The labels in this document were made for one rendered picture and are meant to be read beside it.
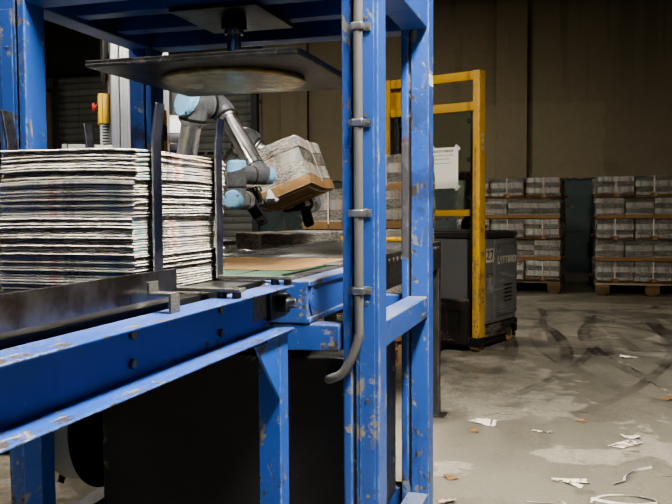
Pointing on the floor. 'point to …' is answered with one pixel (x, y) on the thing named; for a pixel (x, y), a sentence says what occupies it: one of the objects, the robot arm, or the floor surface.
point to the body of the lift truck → (450, 276)
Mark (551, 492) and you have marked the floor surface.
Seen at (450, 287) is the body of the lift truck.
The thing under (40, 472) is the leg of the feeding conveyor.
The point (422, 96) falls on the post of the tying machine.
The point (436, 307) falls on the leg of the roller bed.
